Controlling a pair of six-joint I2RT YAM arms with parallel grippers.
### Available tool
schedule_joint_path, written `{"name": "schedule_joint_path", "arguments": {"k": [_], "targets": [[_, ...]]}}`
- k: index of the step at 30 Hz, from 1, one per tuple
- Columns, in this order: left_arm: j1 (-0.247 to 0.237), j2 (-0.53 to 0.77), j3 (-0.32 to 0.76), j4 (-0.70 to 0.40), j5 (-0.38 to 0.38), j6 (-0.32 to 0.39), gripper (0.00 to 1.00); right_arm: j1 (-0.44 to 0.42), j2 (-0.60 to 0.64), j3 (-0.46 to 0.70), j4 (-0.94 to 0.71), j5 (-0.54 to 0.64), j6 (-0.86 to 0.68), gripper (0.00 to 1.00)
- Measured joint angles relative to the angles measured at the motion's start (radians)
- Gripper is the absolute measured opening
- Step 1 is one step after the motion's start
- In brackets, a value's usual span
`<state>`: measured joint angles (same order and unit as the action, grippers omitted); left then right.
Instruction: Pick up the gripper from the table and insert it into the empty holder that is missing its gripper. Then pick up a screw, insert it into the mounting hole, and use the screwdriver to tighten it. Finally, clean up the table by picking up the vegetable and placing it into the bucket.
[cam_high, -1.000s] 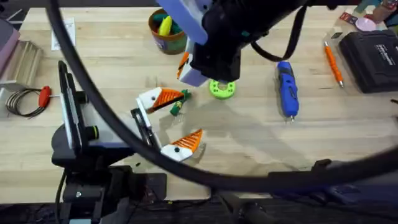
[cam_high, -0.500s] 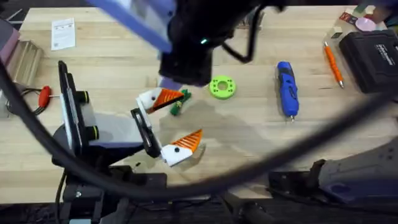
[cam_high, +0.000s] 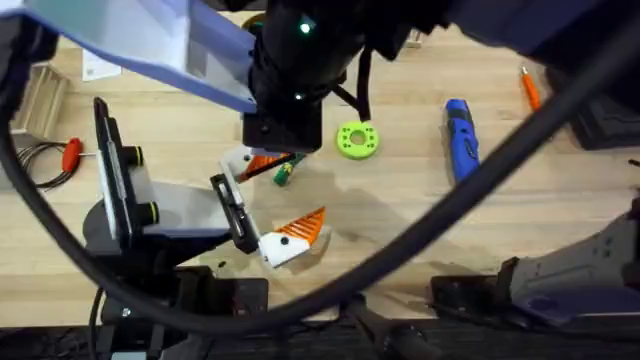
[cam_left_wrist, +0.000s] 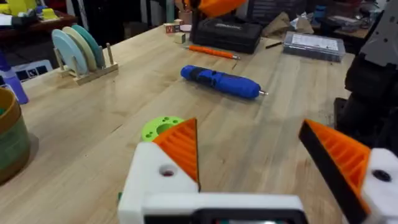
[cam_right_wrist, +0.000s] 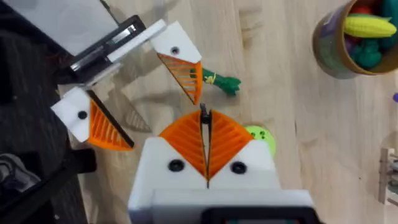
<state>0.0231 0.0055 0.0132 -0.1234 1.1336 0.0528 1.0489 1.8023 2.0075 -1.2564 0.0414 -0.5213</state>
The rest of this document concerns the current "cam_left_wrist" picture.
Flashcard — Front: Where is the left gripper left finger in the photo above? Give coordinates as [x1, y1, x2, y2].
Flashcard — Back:
[118, 118, 201, 224]

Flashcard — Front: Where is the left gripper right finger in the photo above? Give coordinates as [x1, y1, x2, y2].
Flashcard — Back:
[298, 119, 398, 224]

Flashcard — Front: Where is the blue electric screwdriver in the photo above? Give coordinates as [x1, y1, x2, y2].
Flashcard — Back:
[180, 64, 269, 100]

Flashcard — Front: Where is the green disc with holes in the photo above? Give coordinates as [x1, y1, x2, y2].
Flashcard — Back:
[141, 115, 186, 143]

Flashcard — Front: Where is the wooden peg rack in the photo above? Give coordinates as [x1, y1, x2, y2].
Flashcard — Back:
[53, 42, 119, 86]

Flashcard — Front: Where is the clear plastic parts box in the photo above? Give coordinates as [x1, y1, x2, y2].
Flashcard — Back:
[282, 30, 346, 63]

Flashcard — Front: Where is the orange pen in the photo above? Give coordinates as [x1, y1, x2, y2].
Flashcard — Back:
[185, 44, 241, 60]

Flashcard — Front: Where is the brown and green tub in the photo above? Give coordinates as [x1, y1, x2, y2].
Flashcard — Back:
[0, 86, 32, 185]

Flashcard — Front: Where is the teal plate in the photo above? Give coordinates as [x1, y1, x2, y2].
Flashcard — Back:
[71, 24, 106, 69]

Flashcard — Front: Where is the cream plate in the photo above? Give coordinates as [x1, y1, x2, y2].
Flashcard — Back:
[62, 26, 98, 72]

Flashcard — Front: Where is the light blue plate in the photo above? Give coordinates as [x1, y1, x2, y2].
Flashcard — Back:
[51, 29, 90, 76]

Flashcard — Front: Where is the wooden toy blocks heap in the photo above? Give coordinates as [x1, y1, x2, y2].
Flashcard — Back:
[163, 19, 185, 35]

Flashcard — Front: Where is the crumpled brown paper bag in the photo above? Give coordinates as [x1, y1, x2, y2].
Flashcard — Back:
[262, 11, 315, 39]

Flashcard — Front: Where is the white board with dark squares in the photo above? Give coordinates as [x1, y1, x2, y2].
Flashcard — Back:
[11, 59, 54, 83]

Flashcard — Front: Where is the black tool case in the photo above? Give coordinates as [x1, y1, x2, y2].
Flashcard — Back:
[189, 14, 264, 55]

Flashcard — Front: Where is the purple bottle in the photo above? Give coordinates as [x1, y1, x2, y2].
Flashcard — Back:
[0, 49, 30, 105]

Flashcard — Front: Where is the orange plastic object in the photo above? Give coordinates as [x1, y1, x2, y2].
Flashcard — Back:
[197, 0, 249, 18]

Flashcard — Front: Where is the yellow toy heap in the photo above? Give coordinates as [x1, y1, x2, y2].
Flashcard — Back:
[0, 0, 60, 22]

